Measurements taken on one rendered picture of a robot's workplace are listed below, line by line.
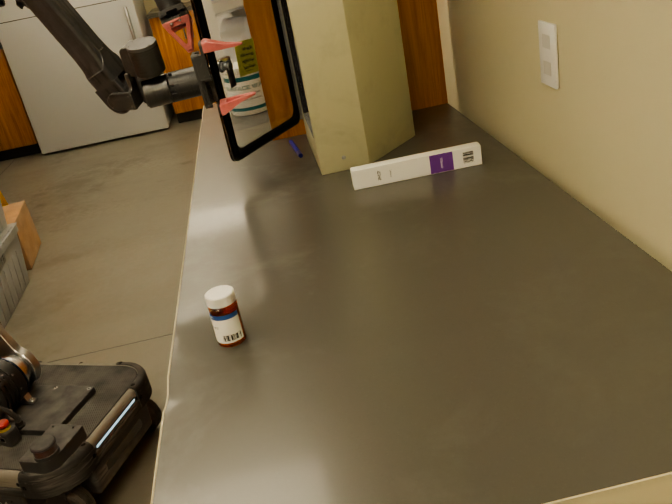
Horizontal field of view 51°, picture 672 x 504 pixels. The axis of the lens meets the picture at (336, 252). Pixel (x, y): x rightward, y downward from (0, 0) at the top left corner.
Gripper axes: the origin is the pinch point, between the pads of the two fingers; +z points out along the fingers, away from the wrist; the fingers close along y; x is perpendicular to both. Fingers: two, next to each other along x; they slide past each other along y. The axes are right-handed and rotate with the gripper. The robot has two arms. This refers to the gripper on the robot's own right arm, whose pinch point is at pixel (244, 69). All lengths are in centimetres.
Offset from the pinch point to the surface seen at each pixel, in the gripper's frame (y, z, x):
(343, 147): -22.8, 16.2, 10.2
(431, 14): -5, 49, 47
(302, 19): 5.4, 13.6, 9.6
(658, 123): -13, 55, -51
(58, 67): -35, -167, 497
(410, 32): -8, 43, 47
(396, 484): -30, 6, -87
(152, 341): -117, -71, 125
